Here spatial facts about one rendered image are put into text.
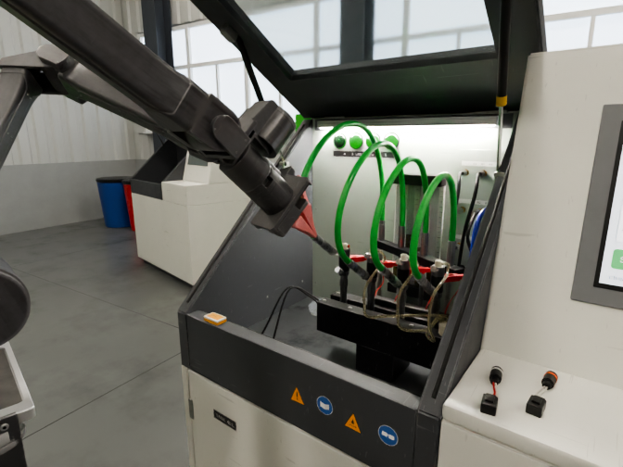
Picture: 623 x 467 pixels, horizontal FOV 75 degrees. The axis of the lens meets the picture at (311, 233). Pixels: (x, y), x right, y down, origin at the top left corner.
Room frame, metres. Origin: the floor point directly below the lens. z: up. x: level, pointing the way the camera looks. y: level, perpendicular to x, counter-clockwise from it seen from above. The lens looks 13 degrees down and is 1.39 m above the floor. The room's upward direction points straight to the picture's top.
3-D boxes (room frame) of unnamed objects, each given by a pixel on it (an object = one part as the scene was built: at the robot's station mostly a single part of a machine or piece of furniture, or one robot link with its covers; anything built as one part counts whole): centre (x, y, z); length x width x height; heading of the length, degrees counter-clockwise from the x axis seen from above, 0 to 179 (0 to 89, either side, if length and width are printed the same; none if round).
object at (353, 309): (0.91, -0.18, 0.91); 0.34 x 0.10 x 0.15; 53
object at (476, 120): (1.19, -0.24, 1.43); 0.54 x 0.03 x 0.02; 53
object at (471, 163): (1.04, -0.43, 1.20); 0.13 x 0.03 x 0.31; 53
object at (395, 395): (0.79, 0.06, 0.87); 0.62 x 0.04 x 0.16; 53
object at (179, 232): (4.20, 1.33, 1.00); 1.30 x 1.09 x 1.99; 44
